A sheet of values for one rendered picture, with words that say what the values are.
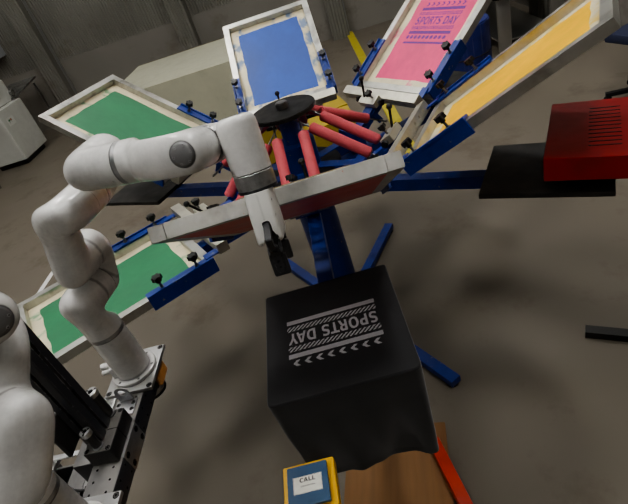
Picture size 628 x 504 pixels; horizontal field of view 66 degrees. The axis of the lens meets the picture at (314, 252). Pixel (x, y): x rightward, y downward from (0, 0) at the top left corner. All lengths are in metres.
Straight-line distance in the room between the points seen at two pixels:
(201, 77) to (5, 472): 5.93
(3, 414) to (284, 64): 2.71
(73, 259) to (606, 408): 2.13
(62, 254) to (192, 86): 5.54
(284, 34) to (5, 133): 6.60
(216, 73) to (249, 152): 5.68
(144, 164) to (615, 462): 2.04
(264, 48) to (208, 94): 3.29
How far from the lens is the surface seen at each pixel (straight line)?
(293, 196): 1.06
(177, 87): 6.67
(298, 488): 1.25
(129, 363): 1.41
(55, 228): 1.11
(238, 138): 0.87
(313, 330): 1.57
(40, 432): 0.95
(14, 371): 0.98
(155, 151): 0.88
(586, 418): 2.45
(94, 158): 1.01
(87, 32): 10.46
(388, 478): 2.30
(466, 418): 2.43
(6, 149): 9.46
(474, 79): 2.31
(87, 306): 1.29
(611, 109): 2.20
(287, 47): 3.36
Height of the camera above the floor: 2.01
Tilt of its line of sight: 34 degrees down
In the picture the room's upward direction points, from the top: 20 degrees counter-clockwise
